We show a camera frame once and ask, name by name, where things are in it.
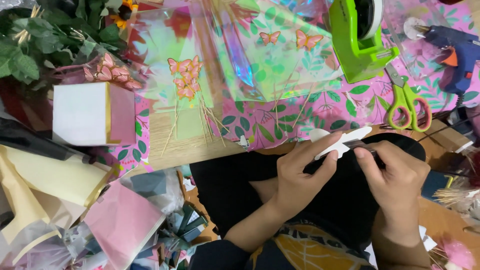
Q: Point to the black paper sheet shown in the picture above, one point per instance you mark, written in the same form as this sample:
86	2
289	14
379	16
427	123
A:
37	140

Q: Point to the bunch of wooden skewers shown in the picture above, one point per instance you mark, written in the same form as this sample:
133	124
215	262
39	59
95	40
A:
452	195

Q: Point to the blue hot glue gun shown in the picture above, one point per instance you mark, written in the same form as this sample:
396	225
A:
455	56

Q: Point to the white tape roll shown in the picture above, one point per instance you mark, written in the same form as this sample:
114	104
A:
371	17

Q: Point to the wrapped pink butterfly picks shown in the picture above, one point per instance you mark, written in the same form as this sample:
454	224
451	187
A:
112	73

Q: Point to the iridescent cellophane sheet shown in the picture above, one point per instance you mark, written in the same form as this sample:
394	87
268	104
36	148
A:
240	48

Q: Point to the blue box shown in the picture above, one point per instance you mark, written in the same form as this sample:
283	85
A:
435	185

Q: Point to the pink paper sheet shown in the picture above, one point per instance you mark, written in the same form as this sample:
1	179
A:
122	225

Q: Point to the pink butterfly pick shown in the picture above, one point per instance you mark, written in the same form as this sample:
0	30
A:
308	39
270	37

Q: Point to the white pink box gold band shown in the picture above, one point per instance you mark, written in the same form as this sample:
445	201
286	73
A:
90	114

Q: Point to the person's dark printed shirt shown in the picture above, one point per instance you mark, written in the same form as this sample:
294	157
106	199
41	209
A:
292	251

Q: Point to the crumpled clear plastic bag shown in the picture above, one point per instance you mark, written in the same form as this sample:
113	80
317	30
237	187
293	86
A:
157	187

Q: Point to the brown cardboard box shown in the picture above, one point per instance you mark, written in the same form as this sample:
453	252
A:
440	137

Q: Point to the pink leaf print wrapping paper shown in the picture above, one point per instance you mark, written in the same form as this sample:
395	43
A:
337	105

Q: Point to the artificial green leaf bunch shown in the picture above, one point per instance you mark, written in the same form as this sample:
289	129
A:
41	41

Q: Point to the heap of dark green scraps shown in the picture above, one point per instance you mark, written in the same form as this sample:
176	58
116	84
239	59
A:
189	225

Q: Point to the cream wrapping paper sheets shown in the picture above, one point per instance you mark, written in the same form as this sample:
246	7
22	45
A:
48	180

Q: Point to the dark tape strip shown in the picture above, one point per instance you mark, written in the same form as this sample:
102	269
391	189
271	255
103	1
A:
356	144

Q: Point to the artificial sunflower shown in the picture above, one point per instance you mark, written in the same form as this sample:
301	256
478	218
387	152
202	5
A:
123	14

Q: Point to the person's left hand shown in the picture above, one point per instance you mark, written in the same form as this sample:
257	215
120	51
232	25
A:
296	180

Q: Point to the white paper butterfly cutout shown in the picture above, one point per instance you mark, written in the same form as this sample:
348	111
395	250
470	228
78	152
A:
352	135

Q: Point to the person's right hand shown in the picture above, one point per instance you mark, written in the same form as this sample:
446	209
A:
399	183

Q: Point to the bunch of pink butterfly picks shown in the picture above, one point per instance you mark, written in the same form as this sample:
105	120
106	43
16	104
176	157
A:
186	77

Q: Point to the person's black trousers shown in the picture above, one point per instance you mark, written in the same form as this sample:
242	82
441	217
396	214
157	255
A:
232	187

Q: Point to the pink fluffy decoration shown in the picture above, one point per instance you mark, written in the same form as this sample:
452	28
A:
459	255

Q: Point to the green tape dispenser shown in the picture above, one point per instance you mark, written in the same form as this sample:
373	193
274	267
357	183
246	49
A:
352	48

